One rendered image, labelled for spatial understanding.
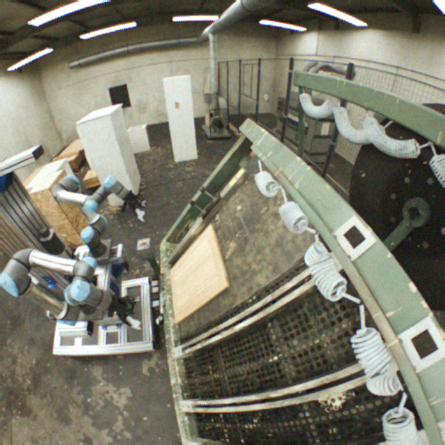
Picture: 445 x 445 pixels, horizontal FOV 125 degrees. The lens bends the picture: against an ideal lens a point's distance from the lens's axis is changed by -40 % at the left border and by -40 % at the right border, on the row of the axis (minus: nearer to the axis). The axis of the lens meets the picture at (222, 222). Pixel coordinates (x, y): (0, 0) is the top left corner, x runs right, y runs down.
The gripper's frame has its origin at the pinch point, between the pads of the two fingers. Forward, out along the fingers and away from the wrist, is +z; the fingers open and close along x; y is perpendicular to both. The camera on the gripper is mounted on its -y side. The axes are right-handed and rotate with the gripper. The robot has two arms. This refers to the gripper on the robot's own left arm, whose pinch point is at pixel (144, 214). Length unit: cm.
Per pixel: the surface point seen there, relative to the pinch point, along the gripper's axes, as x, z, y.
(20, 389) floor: -116, 9, -270
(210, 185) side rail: 13, 18, 46
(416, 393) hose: -117, -21, 78
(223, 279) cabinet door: -57, 23, 36
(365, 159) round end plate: -47, 7, 125
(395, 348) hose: -108, -21, 78
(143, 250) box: 6.4, 32.3, -34.6
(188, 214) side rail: 12.5, 29.6, 18.1
